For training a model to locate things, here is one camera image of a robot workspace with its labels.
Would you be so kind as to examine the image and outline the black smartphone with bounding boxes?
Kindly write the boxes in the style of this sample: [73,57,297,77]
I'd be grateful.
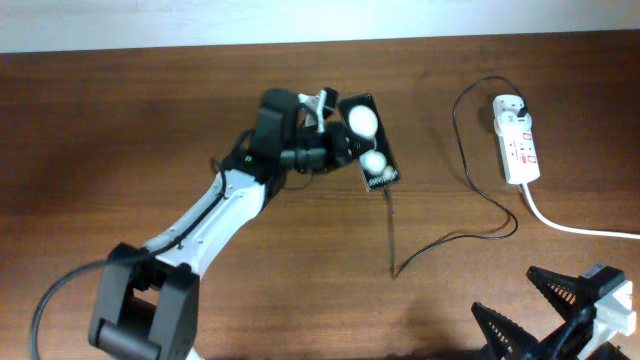
[338,93,401,191]

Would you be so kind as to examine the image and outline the white power strip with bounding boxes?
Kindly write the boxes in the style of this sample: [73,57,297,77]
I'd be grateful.
[492,94,540,185]

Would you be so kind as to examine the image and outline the black usb plug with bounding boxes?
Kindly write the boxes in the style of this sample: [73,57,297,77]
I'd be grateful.
[517,104,528,118]

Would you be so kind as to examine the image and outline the white power strip cord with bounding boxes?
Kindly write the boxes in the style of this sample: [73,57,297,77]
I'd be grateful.
[518,182,640,241]

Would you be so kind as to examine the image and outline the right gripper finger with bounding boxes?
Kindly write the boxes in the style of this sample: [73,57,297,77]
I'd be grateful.
[471,302,538,359]
[526,266,593,323]

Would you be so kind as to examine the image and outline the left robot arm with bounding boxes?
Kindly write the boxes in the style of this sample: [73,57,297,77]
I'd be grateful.
[88,88,397,360]

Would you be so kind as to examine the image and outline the black charging cable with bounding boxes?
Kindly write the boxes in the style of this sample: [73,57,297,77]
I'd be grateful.
[382,75,527,280]

